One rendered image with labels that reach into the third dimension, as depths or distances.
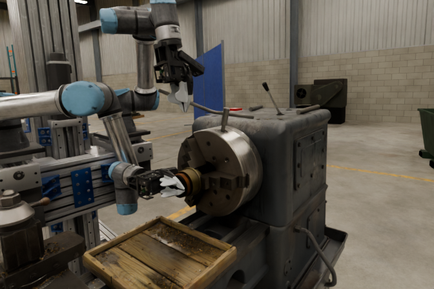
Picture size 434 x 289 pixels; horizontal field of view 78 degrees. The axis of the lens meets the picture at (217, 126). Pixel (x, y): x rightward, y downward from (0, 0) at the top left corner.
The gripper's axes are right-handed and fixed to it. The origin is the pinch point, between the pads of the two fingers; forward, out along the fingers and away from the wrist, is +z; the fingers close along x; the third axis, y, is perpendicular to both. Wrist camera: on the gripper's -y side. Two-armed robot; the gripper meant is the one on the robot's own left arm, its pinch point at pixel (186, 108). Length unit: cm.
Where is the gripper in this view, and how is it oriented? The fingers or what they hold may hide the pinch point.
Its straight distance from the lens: 84.4
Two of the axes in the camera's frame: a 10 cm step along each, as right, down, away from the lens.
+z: 1.6, 9.9, 0.4
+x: 7.6, -1.0, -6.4
